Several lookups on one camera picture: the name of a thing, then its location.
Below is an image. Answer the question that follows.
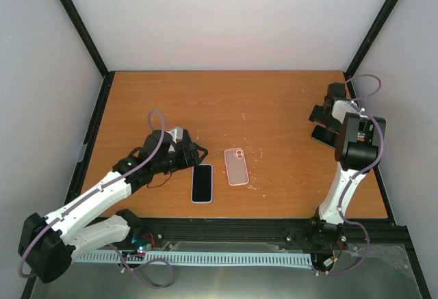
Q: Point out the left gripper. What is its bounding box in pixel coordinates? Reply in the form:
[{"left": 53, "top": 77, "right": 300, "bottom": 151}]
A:
[{"left": 153, "top": 143, "right": 208, "bottom": 174}]

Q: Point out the black phone case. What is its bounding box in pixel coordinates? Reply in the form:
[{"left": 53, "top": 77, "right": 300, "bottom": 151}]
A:
[{"left": 181, "top": 129, "right": 192, "bottom": 151}]

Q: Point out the green-edged phone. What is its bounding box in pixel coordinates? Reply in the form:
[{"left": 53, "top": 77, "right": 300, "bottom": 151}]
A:
[{"left": 311, "top": 125, "right": 338, "bottom": 148}]

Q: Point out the purple phone case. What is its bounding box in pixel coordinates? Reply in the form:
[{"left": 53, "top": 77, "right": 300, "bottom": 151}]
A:
[{"left": 190, "top": 164, "right": 214, "bottom": 205}]

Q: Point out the pink phone case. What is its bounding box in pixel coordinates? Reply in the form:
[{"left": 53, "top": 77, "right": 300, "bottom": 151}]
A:
[{"left": 224, "top": 148, "right": 249, "bottom": 186}]

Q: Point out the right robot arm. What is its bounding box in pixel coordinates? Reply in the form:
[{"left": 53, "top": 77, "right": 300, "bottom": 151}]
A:
[{"left": 307, "top": 82, "right": 386, "bottom": 248}]

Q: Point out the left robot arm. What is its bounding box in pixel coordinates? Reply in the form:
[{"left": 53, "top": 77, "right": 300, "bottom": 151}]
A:
[{"left": 18, "top": 127, "right": 208, "bottom": 283}]

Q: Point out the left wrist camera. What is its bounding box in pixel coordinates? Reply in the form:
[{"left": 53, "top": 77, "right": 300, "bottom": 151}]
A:
[{"left": 168, "top": 127, "right": 183, "bottom": 151}]

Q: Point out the black aluminium frame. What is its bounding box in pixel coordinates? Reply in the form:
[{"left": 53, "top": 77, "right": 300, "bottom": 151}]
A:
[{"left": 21, "top": 0, "right": 431, "bottom": 298}]

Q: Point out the light blue cable duct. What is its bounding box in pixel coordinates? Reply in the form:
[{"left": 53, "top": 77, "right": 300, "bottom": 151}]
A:
[{"left": 73, "top": 250, "right": 313, "bottom": 267}]

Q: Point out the metal base plate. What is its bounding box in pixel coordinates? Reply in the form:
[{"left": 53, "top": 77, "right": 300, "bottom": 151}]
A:
[{"left": 29, "top": 245, "right": 428, "bottom": 298}]

